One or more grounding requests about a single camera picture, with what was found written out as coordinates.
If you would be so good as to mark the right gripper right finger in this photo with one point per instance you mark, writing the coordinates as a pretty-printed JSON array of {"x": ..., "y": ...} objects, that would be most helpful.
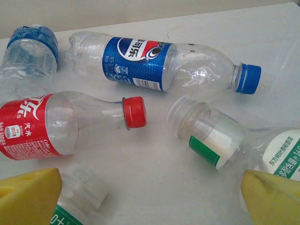
[{"x": 276, "y": 204}]

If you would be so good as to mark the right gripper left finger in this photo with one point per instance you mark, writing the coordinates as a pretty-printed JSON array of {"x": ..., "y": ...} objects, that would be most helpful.
[{"x": 25, "y": 199}]

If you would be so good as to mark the Coca-Cola bottle red cap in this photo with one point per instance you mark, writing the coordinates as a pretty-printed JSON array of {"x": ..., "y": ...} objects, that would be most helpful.
[{"x": 28, "y": 126}]

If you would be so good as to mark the blue label water bottle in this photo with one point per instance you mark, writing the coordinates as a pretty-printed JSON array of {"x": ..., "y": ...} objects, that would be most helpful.
[{"x": 32, "y": 51}]

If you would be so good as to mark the large Pepsi bottle blue cap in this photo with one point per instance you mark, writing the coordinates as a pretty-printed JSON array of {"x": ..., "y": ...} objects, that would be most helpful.
[{"x": 138, "y": 61}]

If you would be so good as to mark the white cap green label bottle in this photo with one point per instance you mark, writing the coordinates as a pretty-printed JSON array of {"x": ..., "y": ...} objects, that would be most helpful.
[{"x": 82, "y": 187}]

